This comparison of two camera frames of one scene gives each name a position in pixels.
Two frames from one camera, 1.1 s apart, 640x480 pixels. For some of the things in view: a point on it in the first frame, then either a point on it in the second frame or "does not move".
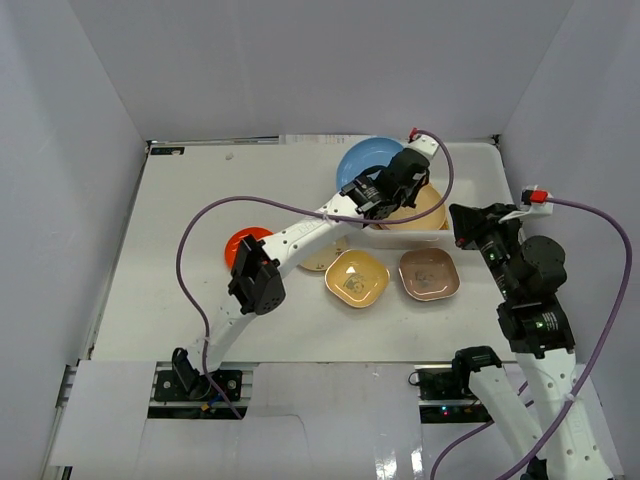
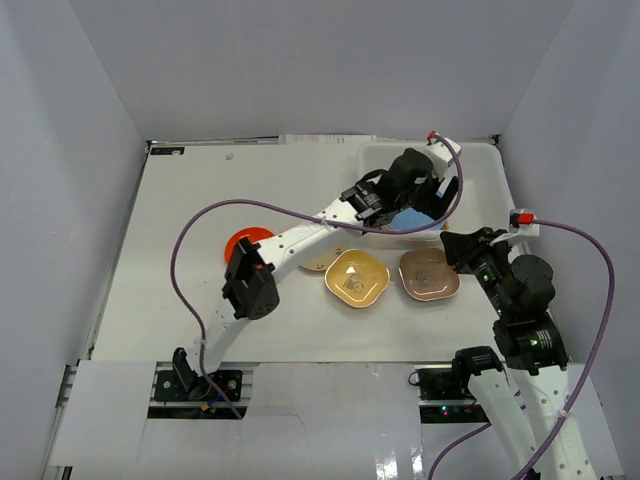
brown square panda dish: (429, 274) does not move
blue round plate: (363, 155) -> (409, 219)
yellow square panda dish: (356, 278) does not move
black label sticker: (167, 150) does not move
